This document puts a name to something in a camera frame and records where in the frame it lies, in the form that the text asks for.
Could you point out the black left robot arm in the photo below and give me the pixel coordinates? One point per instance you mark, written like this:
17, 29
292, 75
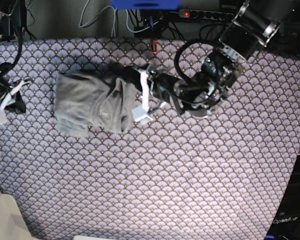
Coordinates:
255, 24

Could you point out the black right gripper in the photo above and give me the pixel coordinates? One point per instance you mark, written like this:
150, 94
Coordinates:
11, 100

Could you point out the white camera bracket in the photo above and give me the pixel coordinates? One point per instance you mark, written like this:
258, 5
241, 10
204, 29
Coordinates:
3, 114
143, 79

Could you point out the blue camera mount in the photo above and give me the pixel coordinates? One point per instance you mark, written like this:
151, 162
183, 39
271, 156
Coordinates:
145, 4

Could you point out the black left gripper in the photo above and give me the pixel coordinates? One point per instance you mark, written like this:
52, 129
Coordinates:
161, 85

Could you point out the patterned purple tablecloth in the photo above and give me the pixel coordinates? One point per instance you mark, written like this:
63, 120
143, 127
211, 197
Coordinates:
176, 178

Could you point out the black power strip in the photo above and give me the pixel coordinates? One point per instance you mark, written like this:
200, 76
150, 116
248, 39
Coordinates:
205, 15

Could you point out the white foam board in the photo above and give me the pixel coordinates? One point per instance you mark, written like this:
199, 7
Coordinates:
12, 224

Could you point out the red table clamp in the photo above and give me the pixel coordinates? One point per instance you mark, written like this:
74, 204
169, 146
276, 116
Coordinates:
153, 46

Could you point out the light grey T-shirt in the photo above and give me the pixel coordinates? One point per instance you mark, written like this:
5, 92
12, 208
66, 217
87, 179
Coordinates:
86, 99

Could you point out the blue clamp handle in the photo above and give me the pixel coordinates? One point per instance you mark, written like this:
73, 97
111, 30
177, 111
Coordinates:
151, 22

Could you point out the black OpenArm box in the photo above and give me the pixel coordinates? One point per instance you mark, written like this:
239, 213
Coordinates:
286, 223

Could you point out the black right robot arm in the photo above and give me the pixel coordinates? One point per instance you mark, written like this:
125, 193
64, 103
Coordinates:
11, 46

